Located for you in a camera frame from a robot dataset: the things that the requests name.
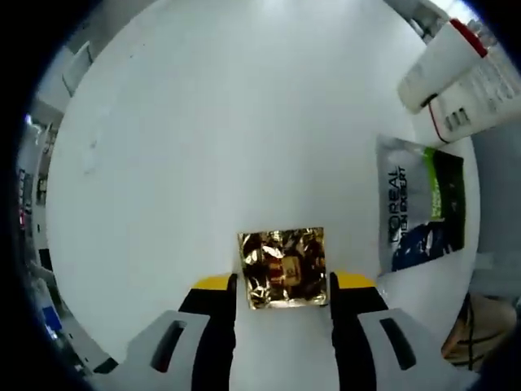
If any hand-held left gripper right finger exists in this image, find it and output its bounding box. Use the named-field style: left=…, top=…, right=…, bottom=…
left=328, top=270, right=479, bottom=391

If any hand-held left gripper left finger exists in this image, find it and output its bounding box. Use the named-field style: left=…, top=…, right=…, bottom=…
left=91, top=272, right=239, bottom=391

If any gold foil skincare sachet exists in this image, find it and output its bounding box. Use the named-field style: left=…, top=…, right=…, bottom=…
left=237, top=226, right=330, bottom=310

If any green black skincare sachet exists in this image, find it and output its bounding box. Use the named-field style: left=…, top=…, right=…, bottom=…
left=376, top=134, right=466, bottom=273

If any white red pump skincare bottle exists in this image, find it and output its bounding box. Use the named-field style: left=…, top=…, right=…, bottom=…
left=397, top=15, right=501, bottom=116

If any blue storage box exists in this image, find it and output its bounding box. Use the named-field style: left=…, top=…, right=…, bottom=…
left=40, top=305, right=63, bottom=333

